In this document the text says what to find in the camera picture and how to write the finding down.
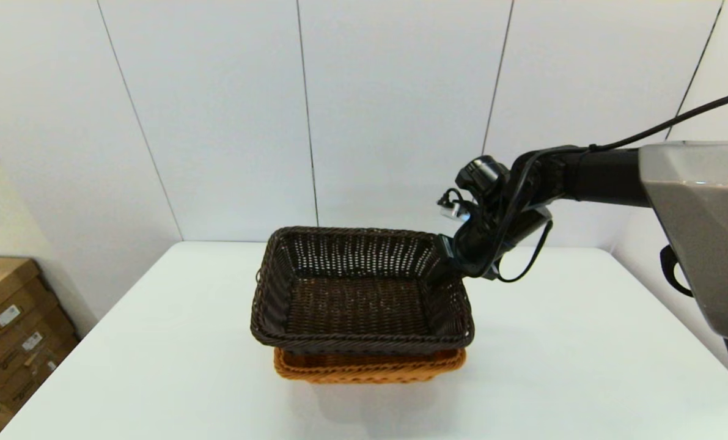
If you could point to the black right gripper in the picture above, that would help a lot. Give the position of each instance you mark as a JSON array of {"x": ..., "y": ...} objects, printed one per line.
[{"x": 504, "y": 232}]

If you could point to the dark brown wicker basket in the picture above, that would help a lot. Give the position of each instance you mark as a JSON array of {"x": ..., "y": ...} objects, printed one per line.
[{"x": 357, "y": 305}]

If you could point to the orange wicker basket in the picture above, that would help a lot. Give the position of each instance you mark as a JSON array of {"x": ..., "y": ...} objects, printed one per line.
[{"x": 370, "y": 370}]

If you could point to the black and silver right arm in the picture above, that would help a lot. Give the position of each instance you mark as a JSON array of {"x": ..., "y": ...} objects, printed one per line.
[{"x": 694, "y": 214}]

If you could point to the small silver right wrist camera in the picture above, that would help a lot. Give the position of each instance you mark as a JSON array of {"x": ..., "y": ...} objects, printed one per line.
[{"x": 454, "y": 212}]

